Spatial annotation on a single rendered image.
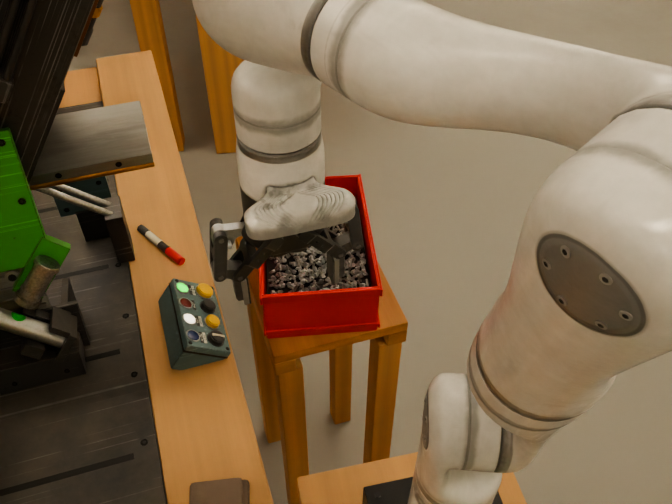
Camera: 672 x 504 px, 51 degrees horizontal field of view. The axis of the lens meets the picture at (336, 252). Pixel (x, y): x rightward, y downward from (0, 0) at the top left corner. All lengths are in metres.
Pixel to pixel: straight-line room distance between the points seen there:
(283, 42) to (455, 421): 0.38
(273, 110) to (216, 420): 0.66
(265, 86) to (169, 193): 0.94
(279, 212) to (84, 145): 0.72
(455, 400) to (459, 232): 2.02
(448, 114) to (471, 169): 2.57
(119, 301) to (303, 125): 0.79
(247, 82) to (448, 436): 0.36
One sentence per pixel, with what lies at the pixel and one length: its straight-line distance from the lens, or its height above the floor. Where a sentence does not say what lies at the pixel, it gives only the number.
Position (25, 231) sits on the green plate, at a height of 1.13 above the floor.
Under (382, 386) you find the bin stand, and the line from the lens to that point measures 1.49.
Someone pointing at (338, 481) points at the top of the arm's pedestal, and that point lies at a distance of 1.10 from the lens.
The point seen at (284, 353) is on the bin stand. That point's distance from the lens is 1.29.
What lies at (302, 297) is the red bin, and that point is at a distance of 1.22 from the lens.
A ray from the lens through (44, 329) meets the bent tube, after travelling 1.17.
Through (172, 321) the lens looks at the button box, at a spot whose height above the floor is 0.94.
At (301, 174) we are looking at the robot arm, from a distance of 0.58.
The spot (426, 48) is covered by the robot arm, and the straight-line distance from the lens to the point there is 0.39.
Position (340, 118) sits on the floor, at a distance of 3.20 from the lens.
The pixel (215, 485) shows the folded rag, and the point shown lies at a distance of 1.02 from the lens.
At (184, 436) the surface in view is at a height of 0.90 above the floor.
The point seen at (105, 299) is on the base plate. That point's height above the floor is 0.90.
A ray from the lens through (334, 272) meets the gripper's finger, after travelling 0.71.
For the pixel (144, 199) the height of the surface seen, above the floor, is 0.90.
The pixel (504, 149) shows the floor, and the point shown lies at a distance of 3.10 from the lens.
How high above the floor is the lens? 1.84
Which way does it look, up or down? 46 degrees down
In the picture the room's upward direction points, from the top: straight up
